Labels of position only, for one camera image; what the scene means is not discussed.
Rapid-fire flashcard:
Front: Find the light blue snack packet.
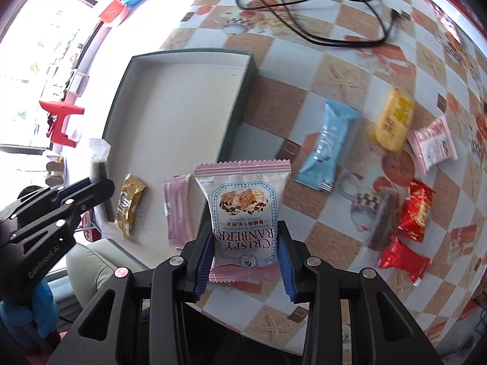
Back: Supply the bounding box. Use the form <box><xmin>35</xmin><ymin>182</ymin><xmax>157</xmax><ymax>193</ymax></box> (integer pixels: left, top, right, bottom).
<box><xmin>296</xmin><ymin>100</ymin><xmax>360</xmax><ymax>193</ymax></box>

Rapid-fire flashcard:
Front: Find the person's left hand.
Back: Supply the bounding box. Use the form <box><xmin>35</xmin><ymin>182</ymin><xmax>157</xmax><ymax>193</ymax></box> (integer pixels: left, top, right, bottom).
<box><xmin>0</xmin><ymin>279</ymin><xmax>59</xmax><ymax>350</ymax></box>

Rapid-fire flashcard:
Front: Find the pink nougat snack packet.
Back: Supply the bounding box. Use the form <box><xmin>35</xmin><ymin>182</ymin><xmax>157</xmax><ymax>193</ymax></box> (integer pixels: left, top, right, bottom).
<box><xmin>408</xmin><ymin>116</ymin><xmax>459</xmax><ymax>176</ymax></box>
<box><xmin>193</xmin><ymin>159</ymin><xmax>292</xmax><ymax>284</ymax></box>

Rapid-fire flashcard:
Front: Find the beige seat cushion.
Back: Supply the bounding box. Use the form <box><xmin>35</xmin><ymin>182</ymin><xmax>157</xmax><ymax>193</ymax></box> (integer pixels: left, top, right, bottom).
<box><xmin>66</xmin><ymin>239</ymin><xmax>155</xmax><ymax>314</ymax></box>

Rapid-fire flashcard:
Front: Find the black cable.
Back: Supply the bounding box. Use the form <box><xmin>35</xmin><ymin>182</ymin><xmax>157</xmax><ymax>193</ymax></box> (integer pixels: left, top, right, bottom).
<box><xmin>235</xmin><ymin>0</ymin><xmax>412</xmax><ymax>48</ymax></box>

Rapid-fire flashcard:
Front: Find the red gold-print snack packet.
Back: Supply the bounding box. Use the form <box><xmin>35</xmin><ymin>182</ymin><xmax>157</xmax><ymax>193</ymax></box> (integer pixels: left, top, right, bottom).
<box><xmin>397</xmin><ymin>180</ymin><xmax>435</xmax><ymax>243</ymax></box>

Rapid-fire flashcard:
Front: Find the dark green cardboard box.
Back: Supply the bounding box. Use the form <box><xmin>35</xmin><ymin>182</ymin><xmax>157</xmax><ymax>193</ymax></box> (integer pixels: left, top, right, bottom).
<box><xmin>102</xmin><ymin>51</ymin><xmax>259</xmax><ymax>274</ymax></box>

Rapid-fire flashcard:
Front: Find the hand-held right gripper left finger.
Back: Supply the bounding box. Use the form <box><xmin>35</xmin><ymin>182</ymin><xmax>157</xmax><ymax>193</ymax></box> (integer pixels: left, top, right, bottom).
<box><xmin>47</xmin><ymin>230</ymin><xmax>214</xmax><ymax>365</ymax></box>

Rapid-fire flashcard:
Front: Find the checkered printed tablecloth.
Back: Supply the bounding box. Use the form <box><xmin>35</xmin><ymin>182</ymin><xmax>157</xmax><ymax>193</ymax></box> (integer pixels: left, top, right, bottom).
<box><xmin>158</xmin><ymin>0</ymin><xmax>487</xmax><ymax>358</ymax></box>

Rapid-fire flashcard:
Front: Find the clear plastic bag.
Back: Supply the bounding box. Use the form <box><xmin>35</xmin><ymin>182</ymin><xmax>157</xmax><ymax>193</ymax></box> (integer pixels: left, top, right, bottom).
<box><xmin>89</xmin><ymin>138</ymin><xmax>112</xmax><ymax>185</ymax></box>

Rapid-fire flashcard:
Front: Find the mauve snack packet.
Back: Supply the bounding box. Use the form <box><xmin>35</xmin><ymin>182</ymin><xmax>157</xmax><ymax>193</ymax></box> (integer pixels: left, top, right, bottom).
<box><xmin>161</xmin><ymin>174</ymin><xmax>195</xmax><ymax>250</ymax></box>

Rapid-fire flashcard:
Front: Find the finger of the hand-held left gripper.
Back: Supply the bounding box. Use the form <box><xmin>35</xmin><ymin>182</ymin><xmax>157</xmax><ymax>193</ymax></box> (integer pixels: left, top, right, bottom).
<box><xmin>2</xmin><ymin>178</ymin><xmax>115</xmax><ymax>217</ymax></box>
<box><xmin>11</xmin><ymin>205</ymin><xmax>92</xmax><ymax>255</ymax></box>

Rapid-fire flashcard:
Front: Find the plain red snack packet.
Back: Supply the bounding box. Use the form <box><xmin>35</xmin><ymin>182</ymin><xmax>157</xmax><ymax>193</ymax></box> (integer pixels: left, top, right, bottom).
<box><xmin>378</xmin><ymin>235</ymin><xmax>433</xmax><ymax>285</ymax></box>

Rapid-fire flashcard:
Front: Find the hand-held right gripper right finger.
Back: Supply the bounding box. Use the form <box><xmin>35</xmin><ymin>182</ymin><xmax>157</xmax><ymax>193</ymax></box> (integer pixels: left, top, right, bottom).
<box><xmin>278</xmin><ymin>221</ymin><xmax>446</xmax><ymax>365</ymax></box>

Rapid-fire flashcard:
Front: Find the red plastic container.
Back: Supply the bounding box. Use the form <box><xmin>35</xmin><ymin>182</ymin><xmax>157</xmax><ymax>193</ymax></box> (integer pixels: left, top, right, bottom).
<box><xmin>98</xmin><ymin>0</ymin><xmax>129</xmax><ymax>24</ymax></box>

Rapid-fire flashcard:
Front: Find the red plastic stool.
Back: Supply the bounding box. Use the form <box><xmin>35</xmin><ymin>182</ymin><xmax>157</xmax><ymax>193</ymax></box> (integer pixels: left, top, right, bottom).
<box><xmin>38</xmin><ymin>100</ymin><xmax>85</xmax><ymax>149</ymax></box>

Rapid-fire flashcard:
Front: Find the gold snack packet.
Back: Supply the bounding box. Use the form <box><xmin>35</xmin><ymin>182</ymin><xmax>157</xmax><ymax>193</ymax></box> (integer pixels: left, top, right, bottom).
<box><xmin>115</xmin><ymin>174</ymin><xmax>147</xmax><ymax>238</ymax></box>

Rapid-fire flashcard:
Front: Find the dark bar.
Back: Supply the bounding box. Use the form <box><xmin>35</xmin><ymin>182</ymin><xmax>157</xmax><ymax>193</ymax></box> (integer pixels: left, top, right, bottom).
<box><xmin>366</xmin><ymin>193</ymin><xmax>401</xmax><ymax>252</ymax></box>

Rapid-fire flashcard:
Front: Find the yellow snack packet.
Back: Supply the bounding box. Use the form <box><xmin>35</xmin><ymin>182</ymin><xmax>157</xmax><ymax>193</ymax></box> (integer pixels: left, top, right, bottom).
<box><xmin>372</xmin><ymin>89</ymin><xmax>416</xmax><ymax>153</ymax></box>

